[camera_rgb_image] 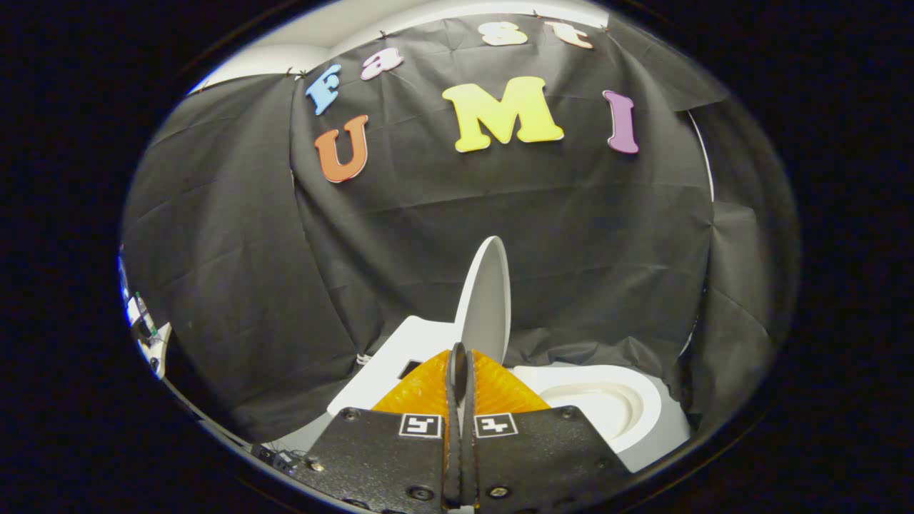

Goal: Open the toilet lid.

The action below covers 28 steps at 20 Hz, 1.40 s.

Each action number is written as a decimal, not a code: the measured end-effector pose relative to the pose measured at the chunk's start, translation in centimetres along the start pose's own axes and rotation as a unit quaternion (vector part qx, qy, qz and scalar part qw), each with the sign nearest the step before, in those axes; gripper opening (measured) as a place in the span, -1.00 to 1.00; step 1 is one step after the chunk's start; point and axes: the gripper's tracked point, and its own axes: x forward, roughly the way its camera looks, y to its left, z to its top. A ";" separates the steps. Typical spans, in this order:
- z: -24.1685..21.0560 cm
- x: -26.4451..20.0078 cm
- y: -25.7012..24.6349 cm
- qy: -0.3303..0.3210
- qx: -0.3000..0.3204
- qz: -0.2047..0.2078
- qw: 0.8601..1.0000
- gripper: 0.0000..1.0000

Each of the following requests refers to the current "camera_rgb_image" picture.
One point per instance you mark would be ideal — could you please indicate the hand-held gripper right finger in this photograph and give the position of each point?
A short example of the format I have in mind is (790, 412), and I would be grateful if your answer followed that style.
(543, 457)

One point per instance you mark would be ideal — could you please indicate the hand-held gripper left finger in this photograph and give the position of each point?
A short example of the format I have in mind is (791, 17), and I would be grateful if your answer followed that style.
(385, 457)

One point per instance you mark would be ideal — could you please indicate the white toilet lid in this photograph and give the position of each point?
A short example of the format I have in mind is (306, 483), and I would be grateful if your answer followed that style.
(485, 300)

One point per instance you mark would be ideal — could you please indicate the white toilet body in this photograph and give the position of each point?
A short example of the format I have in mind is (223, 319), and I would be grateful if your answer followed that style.
(385, 364)

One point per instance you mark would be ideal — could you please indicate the white toilet seat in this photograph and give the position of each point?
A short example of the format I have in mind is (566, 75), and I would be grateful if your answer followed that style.
(628, 389)

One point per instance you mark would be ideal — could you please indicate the small black device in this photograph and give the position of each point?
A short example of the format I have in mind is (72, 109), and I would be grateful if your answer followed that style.
(275, 457)

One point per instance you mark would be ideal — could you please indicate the black backdrop cloth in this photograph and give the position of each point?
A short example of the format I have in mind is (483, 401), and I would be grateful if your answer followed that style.
(571, 235)

